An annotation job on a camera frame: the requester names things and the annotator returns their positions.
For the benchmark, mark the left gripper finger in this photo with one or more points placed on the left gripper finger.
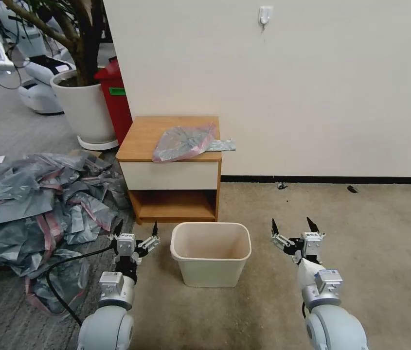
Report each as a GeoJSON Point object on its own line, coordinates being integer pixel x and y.
{"type": "Point", "coordinates": [150, 243]}
{"type": "Point", "coordinates": [117, 230]}

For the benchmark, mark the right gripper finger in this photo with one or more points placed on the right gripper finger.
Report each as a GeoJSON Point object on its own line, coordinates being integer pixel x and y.
{"type": "Point", "coordinates": [280, 240]}
{"type": "Point", "coordinates": [314, 226]}

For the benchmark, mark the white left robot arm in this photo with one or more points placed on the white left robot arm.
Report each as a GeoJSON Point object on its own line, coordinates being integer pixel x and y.
{"type": "Point", "coordinates": [107, 324]}

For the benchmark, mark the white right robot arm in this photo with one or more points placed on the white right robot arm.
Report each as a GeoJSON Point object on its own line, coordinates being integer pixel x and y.
{"type": "Point", "coordinates": [333, 324]}

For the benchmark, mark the beige plastic trash can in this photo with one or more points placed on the beige plastic trash can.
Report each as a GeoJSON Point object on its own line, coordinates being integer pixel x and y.
{"type": "Point", "coordinates": [209, 269]}

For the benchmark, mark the pile of grey garbage bags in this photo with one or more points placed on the pile of grey garbage bags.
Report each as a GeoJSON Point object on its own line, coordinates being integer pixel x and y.
{"type": "Point", "coordinates": [26, 211]}

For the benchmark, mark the pink translucent garbage bag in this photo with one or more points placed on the pink translucent garbage bag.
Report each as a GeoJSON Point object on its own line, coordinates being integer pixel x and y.
{"type": "Point", "coordinates": [183, 144]}

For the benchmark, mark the folded grey garbage bag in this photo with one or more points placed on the folded grey garbage bag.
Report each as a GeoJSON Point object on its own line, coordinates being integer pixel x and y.
{"type": "Point", "coordinates": [223, 146]}

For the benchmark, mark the black baseboard strip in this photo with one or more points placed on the black baseboard strip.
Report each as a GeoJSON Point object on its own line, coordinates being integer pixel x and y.
{"type": "Point", "coordinates": [329, 179]}

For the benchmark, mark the small floor debris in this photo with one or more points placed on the small floor debris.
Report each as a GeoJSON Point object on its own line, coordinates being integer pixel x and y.
{"type": "Point", "coordinates": [282, 186]}
{"type": "Point", "coordinates": [353, 189]}

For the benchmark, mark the wooden bedside table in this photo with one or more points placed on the wooden bedside table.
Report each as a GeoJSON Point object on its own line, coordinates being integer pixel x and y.
{"type": "Point", "coordinates": [170, 175]}

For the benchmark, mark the white pot saucer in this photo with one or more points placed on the white pot saucer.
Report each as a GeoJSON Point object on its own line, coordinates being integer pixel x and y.
{"type": "Point", "coordinates": [97, 144]}

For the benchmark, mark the red bin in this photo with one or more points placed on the red bin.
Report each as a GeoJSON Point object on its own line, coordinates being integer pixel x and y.
{"type": "Point", "coordinates": [116, 105]}

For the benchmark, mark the white plant pot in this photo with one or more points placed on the white plant pot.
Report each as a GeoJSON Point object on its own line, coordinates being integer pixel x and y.
{"type": "Point", "coordinates": [85, 109]}

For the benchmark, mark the green label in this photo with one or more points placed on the green label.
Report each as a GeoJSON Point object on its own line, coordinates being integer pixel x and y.
{"type": "Point", "coordinates": [117, 91]}

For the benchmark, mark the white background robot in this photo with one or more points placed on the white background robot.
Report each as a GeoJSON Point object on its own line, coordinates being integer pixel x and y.
{"type": "Point", "coordinates": [41, 94]}

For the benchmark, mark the potted tree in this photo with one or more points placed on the potted tree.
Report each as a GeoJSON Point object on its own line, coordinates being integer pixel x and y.
{"type": "Point", "coordinates": [83, 43]}

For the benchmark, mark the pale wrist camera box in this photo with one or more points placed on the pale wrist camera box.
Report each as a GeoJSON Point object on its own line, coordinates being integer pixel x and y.
{"type": "Point", "coordinates": [125, 244]}
{"type": "Point", "coordinates": [311, 243]}

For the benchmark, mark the white wall hook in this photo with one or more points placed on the white wall hook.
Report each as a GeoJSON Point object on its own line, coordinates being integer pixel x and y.
{"type": "Point", "coordinates": [265, 15]}

